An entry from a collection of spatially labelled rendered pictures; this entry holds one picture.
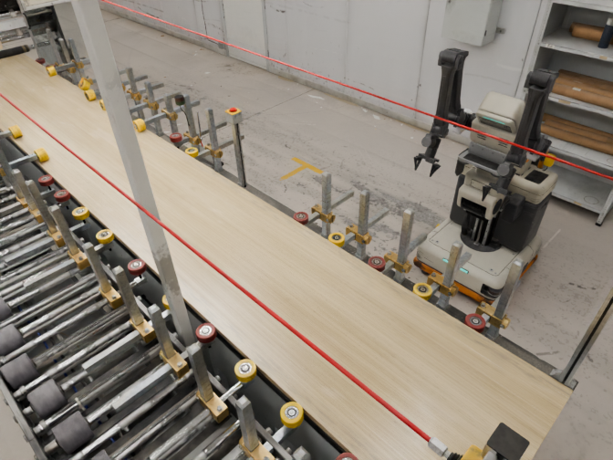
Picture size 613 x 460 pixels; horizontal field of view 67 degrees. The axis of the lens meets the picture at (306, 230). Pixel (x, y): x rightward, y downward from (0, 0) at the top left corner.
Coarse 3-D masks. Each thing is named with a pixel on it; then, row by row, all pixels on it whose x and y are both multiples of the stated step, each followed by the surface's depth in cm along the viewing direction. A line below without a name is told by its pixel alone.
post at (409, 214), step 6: (408, 210) 204; (408, 216) 204; (402, 222) 208; (408, 222) 206; (402, 228) 210; (408, 228) 208; (402, 234) 212; (408, 234) 210; (402, 240) 214; (408, 240) 214; (402, 246) 216; (408, 246) 217; (402, 252) 218; (408, 252) 220; (402, 258) 220; (402, 264) 222; (396, 270) 227; (396, 276) 229; (402, 276) 229
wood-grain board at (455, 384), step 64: (0, 64) 427; (0, 128) 327; (64, 128) 325; (128, 192) 262; (192, 192) 261; (192, 256) 219; (256, 256) 218; (320, 256) 217; (256, 320) 189; (320, 320) 188; (384, 320) 187; (448, 320) 186; (320, 384) 166; (384, 384) 165; (448, 384) 164; (512, 384) 164; (384, 448) 148; (448, 448) 147
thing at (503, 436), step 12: (504, 432) 59; (432, 444) 63; (444, 444) 63; (492, 444) 58; (504, 444) 58; (516, 444) 58; (528, 444) 58; (444, 456) 63; (456, 456) 62; (468, 456) 60; (480, 456) 60; (492, 456) 58; (504, 456) 57; (516, 456) 57
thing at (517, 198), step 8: (464, 200) 278; (512, 200) 273; (520, 200) 273; (464, 208) 281; (472, 208) 275; (480, 208) 273; (504, 208) 276; (512, 208) 272; (520, 208) 277; (480, 216) 283; (504, 216) 278; (512, 216) 275
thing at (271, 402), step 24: (0, 144) 367; (24, 168) 340; (72, 216) 296; (96, 240) 278; (120, 264) 260; (144, 288) 247; (192, 312) 203; (216, 336) 194; (216, 360) 212; (240, 360) 186; (264, 384) 180; (264, 408) 195; (312, 432) 166; (312, 456) 179; (336, 456) 161
